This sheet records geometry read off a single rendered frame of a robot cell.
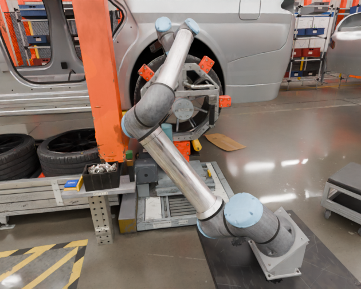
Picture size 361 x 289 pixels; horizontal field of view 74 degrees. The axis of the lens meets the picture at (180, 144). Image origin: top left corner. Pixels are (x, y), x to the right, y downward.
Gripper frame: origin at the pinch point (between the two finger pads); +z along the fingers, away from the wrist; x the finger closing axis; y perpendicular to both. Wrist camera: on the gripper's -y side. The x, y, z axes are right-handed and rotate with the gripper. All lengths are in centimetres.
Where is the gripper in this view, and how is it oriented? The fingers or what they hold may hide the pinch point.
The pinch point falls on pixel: (164, 53)
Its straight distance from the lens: 180.0
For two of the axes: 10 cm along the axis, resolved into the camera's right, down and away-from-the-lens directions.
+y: 9.6, -3.0, 0.0
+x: -3.0, -9.5, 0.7
